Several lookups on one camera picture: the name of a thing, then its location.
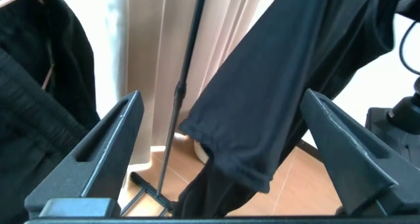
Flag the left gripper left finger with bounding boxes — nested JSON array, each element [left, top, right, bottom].
[[24, 89, 146, 219]]

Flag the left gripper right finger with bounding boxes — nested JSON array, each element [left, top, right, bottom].
[[299, 88, 420, 217]]

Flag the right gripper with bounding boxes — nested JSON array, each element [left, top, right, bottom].
[[395, 0, 420, 23]]

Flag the black shorts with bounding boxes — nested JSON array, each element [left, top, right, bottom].
[[0, 0, 101, 224]]

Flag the black garment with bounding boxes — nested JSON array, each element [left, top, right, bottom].
[[171, 0, 420, 219]]

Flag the white laundry basket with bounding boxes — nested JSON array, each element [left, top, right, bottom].
[[193, 139, 211, 166]]

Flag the black clothes rack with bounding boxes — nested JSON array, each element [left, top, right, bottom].
[[119, 0, 209, 217]]

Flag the window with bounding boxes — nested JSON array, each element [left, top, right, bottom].
[[52, 0, 129, 120]]

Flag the beige curtain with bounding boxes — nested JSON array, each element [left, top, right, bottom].
[[125, 0, 267, 166]]

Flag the black cable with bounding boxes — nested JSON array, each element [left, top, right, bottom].
[[398, 20, 420, 77]]

